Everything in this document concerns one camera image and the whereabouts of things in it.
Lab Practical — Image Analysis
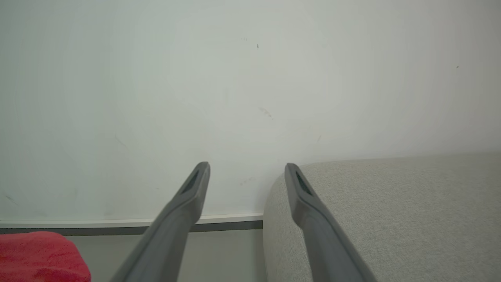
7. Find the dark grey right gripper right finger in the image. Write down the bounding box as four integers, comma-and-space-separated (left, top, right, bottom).
284, 163, 378, 282

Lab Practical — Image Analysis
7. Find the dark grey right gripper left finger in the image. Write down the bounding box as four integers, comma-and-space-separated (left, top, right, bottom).
110, 161, 211, 282

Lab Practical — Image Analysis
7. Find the red fleece clothing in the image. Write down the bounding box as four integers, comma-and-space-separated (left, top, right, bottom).
0, 231, 92, 282

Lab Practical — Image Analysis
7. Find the light grey fabric sofa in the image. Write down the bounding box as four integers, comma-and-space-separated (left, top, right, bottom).
263, 152, 501, 282

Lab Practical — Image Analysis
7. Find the white baseboard with grey strip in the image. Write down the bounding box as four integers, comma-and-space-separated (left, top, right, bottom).
0, 213, 263, 236

